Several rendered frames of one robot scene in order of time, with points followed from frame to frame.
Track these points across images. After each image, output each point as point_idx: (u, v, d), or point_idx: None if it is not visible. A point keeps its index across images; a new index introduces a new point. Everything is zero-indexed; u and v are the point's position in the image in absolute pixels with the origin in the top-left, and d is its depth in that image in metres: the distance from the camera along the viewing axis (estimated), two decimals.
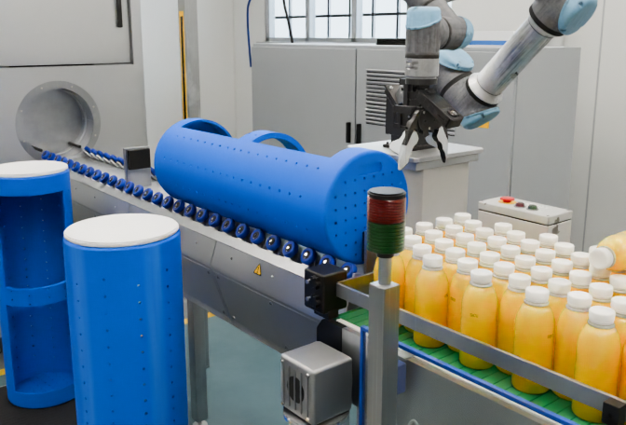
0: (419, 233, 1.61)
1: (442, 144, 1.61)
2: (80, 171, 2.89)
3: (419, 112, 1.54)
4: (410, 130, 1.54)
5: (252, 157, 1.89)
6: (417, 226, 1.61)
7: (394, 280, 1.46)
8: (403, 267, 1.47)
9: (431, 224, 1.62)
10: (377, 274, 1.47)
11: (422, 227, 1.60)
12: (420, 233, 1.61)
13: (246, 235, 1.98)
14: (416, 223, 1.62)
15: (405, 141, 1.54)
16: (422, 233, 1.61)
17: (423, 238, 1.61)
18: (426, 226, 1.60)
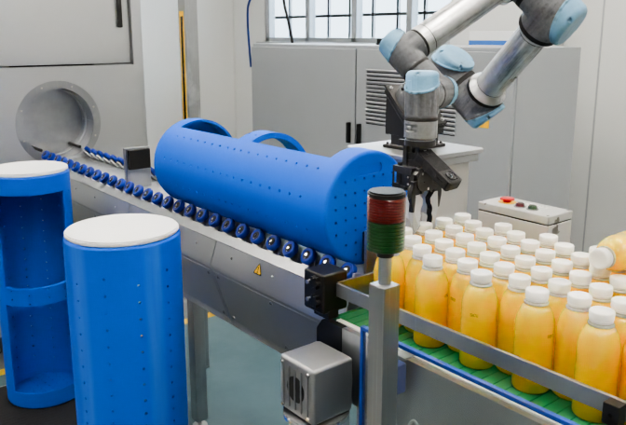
0: (419, 233, 1.61)
1: (432, 209, 1.62)
2: (80, 171, 2.89)
3: (418, 173, 1.57)
4: (413, 198, 1.58)
5: (252, 157, 1.89)
6: None
7: (394, 280, 1.46)
8: (403, 267, 1.47)
9: (431, 224, 1.62)
10: (377, 274, 1.47)
11: (422, 227, 1.61)
12: (420, 233, 1.61)
13: (246, 235, 1.98)
14: None
15: (412, 209, 1.58)
16: (422, 233, 1.61)
17: (423, 238, 1.61)
18: (426, 226, 1.60)
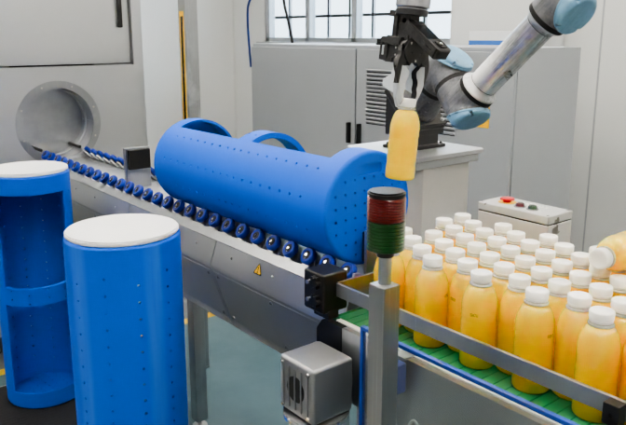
0: (402, 107, 1.56)
1: (417, 85, 1.57)
2: (80, 171, 2.89)
3: (407, 42, 1.52)
4: (399, 67, 1.52)
5: (252, 157, 1.89)
6: None
7: (394, 280, 1.46)
8: (403, 267, 1.47)
9: (415, 99, 1.56)
10: (377, 274, 1.47)
11: (405, 101, 1.55)
12: (403, 107, 1.56)
13: (246, 235, 1.98)
14: None
15: (396, 78, 1.53)
16: (405, 107, 1.55)
17: (405, 112, 1.55)
18: (409, 100, 1.55)
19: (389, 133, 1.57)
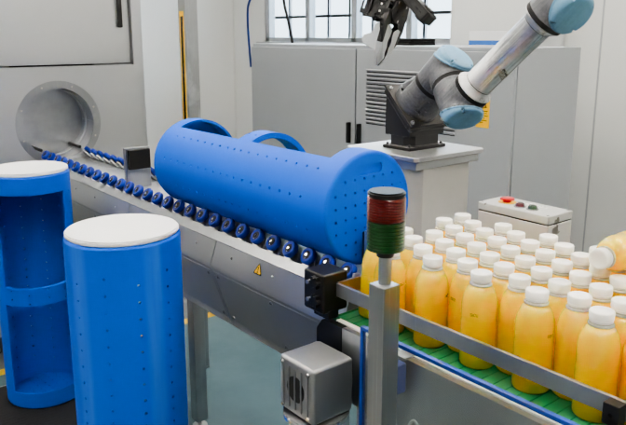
0: None
1: (390, 46, 1.56)
2: (80, 171, 2.89)
3: (396, 0, 1.51)
4: (385, 26, 1.51)
5: (252, 157, 1.89)
6: None
7: (404, 281, 1.44)
8: None
9: None
10: (390, 280, 1.43)
11: None
12: None
13: (246, 235, 1.98)
14: None
15: (381, 37, 1.52)
16: None
17: None
18: None
19: None
